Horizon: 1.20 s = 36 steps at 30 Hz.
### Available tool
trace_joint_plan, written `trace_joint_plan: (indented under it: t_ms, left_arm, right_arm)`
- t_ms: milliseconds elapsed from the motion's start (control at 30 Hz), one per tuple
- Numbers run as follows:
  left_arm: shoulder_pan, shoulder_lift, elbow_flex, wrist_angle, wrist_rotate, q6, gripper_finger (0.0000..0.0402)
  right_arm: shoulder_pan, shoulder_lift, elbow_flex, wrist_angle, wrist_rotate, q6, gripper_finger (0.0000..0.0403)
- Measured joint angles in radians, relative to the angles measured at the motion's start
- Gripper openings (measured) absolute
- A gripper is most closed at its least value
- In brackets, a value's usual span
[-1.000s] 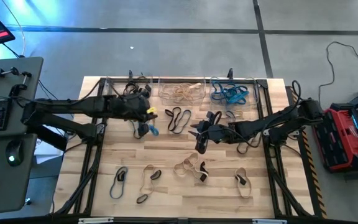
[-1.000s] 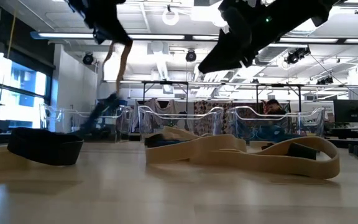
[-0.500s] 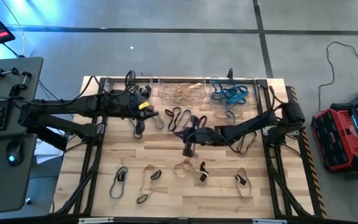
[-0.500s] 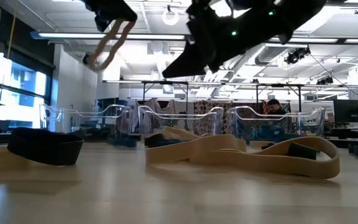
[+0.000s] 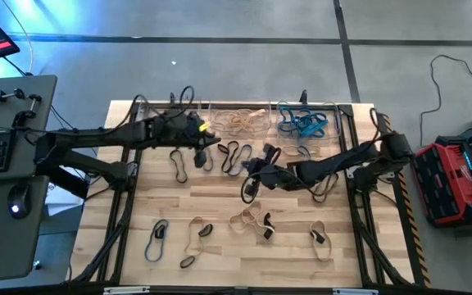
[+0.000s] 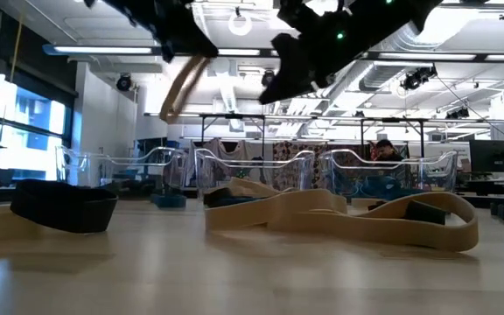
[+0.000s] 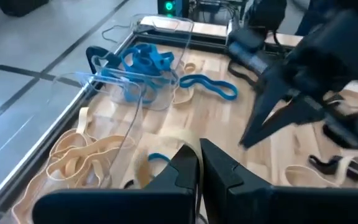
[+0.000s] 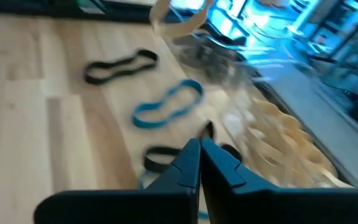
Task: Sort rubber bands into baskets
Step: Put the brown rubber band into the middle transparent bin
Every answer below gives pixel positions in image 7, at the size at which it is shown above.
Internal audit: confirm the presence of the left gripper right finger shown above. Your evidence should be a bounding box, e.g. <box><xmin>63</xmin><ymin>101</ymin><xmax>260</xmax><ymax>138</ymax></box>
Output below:
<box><xmin>200</xmin><ymin>139</ymin><xmax>358</xmax><ymax>224</ymax></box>

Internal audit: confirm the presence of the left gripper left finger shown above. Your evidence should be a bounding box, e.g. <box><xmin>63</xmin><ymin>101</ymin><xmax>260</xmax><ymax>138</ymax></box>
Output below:
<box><xmin>32</xmin><ymin>144</ymin><xmax>200</xmax><ymax>224</ymax></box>

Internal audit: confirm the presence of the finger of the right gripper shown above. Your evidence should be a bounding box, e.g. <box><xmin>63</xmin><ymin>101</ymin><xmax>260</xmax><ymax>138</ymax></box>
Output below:
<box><xmin>244</xmin><ymin>95</ymin><xmax>358</xmax><ymax>151</ymax></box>
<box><xmin>239</xmin><ymin>65</ymin><xmax>295</xmax><ymax>149</ymax></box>

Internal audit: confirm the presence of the clear plastic basket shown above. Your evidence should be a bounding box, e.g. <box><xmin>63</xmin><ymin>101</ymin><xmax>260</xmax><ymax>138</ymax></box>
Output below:
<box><xmin>85</xmin><ymin>13</ymin><xmax>195</xmax><ymax>112</ymax></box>
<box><xmin>0</xmin><ymin>72</ymin><xmax>146</xmax><ymax>224</ymax></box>

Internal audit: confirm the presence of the black floor object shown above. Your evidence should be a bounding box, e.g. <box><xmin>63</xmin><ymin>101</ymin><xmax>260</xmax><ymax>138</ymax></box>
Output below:
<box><xmin>0</xmin><ymin>0</ymin><xmax>50</xmax><ymax>17</ymax></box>

